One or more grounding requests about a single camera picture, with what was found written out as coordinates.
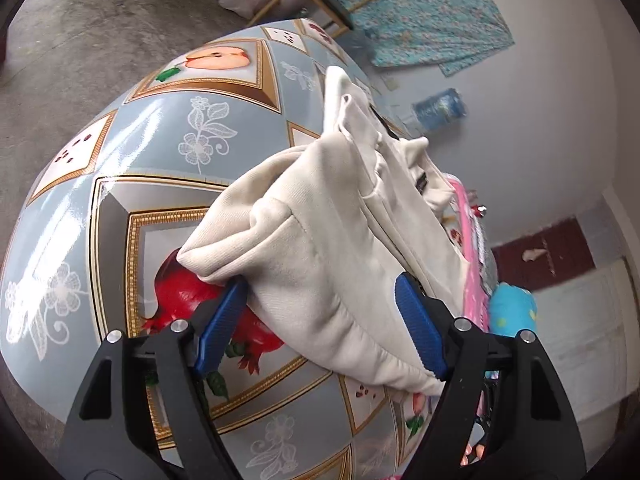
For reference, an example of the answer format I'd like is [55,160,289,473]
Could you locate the pink floral blanket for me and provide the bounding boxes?
[440,175,501,480]

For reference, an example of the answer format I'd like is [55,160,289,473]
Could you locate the dark red door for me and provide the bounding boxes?
[490,216,597,292]

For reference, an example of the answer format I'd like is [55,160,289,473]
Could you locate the fruit-print tablecloth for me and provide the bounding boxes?
[0,17,451,480]

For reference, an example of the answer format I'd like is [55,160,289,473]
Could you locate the beige jacket with black trim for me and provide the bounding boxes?
[177,65,473,401]

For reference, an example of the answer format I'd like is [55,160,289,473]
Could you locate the white wardrobe door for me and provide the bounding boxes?
[532,255,636,426]

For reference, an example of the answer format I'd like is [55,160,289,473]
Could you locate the blue water dispenser bottle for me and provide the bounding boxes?
[400,87,468,128]

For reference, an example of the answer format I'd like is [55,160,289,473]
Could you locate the blue floral cloth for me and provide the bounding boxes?
[320,0,516,77]

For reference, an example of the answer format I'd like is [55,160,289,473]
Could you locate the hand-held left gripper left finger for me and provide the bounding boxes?
[64,277,251,480]

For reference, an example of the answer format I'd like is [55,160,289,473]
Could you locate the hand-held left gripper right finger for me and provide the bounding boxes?
[394,271,587,480]

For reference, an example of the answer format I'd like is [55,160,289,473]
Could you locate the blue dotted pillow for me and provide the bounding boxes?
[487,282,540,336]

